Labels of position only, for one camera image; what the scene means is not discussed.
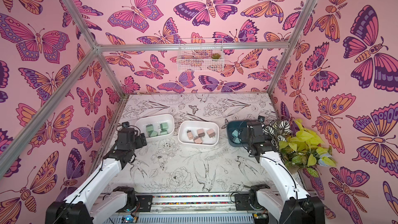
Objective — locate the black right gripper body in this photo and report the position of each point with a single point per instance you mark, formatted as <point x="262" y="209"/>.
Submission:
<point x="244" y="137"/>

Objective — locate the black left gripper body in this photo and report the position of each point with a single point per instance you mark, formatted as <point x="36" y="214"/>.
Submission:
<point x="138" y="143"/>

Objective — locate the white storage box front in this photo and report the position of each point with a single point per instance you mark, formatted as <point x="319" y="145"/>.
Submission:
<point x="155" y="121"/>

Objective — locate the white storage box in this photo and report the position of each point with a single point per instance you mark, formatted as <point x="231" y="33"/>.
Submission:
<point x="155" y="121"/>
<point x="194" y="126"/>

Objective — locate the blue plug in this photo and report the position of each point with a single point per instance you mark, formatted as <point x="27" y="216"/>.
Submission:
<point x="236" y="133"/>
<point x="237" y="142"/>

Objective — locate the green plug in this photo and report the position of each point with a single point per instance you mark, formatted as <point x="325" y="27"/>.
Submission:
<point x="164" y="126"/>
<point x="164" y="132"/>
<point x="153" y="134"/>
<point x="149" y="128"/>

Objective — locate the dark teal storage box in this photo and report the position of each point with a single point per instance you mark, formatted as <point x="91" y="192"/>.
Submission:
<point x="239" y="125"/>

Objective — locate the pink plug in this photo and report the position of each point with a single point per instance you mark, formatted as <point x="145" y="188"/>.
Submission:
<point x="211" y="133"/>
<point x="198" y="140"/>
<point x="190" y="135"/>
<point x="201" y="132"/>

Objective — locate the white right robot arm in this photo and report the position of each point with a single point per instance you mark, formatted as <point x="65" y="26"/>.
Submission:
<point x="290" y="203"/>

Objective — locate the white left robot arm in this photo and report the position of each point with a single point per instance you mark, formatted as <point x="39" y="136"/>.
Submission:
<point x="93" y="180"/>

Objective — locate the potted green plant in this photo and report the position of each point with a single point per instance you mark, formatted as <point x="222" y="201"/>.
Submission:
<point x="299" y="147"/>

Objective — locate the small green succulent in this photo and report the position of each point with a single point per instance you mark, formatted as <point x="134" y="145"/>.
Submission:
<point x="216" y="56"/>

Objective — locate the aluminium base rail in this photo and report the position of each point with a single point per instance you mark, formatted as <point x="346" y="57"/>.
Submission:
<point x="218" y="208"/>

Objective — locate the aluminium frame top bar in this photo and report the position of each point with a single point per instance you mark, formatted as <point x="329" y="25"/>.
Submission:
<point x="173" y="47"/>

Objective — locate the aluminium frame left beam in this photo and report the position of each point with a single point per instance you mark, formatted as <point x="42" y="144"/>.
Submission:
<point x="22" y="139"/>

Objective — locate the white wire wall basket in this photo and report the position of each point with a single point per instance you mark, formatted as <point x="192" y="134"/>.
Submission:
<point x="200" y="60"/>

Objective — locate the aluminium frame post left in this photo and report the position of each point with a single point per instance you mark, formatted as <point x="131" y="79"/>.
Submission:
<point x="79" y="21"/>

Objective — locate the aluminium frame post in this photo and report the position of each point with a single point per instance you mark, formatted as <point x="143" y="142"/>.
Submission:
<point x="79" y="21"/>
<point x="296" y="34"/>

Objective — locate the aluminium frame post right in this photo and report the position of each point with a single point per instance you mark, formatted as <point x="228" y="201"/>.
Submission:
<point x="296" y="34"/>

